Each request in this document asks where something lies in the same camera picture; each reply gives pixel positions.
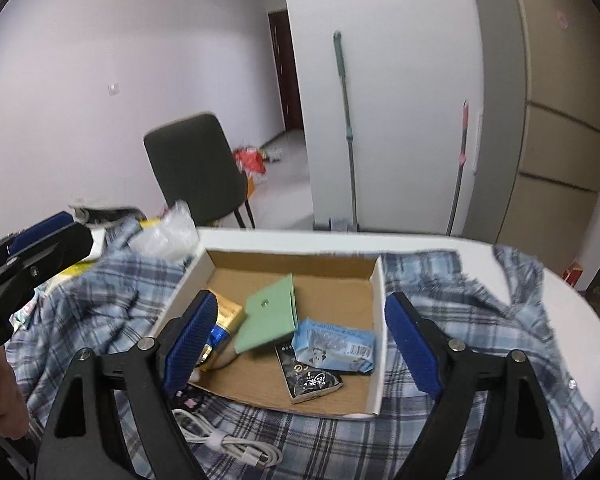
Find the black hair clip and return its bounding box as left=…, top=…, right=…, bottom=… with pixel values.
left=170, top=385, right=207, bottom=413

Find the white charger with cable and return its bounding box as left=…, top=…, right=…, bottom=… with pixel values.
left=172, top=408, right=284, bottom=468

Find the gold blue cigarette carton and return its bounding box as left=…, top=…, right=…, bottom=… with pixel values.
left=197, top=292, right=246, bottom=372

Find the blue tissue packet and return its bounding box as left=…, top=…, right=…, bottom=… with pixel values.
left=291, top=318, right=376, bottom=374

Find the green snap pouch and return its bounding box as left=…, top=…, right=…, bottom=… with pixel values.
left=234, top=274, right=298, bottom=354

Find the person's left hand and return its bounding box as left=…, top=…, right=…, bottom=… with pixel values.
left=0, top=347, right=29, bottom=440

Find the dark folder on table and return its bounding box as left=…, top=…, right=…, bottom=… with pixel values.
left=70, top=205, right=146, bottom=226

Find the blue plaid shirt cloth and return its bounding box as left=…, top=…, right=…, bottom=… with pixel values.
left=6, top=220, right=600, bottom=479

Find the round wooden coaster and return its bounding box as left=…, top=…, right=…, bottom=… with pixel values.
left=213, top=347, right=238, bottom=370

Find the clear plastic bag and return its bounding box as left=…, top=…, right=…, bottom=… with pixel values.
left=129, top=200, right=199, bottom=262

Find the dark grey chair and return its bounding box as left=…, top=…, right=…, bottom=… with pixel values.
left=143, top=113, right=256, bottom=229

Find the shallow cardboard box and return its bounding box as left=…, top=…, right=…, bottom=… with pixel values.
left=149, top=247, right=387, bottom=420

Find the red plastic bag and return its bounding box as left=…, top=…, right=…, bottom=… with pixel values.
left=233, top=146, right=266, bottom=176

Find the dark brown door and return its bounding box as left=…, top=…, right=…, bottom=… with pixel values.
left=268, top=10, right=303, bottom=131

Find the gold refrigerator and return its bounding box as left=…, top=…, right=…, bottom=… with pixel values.
left=463, top=0, right=600, bottom=273

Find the wall light switch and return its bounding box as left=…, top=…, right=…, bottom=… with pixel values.
left=108, top=82, right=119, bottom=96

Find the red broom handle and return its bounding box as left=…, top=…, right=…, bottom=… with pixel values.
left=446, top=100, right=469, bottom=236

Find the grey green mop handle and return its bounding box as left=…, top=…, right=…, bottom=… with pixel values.
left=332, top=30, right=360, bottom=231

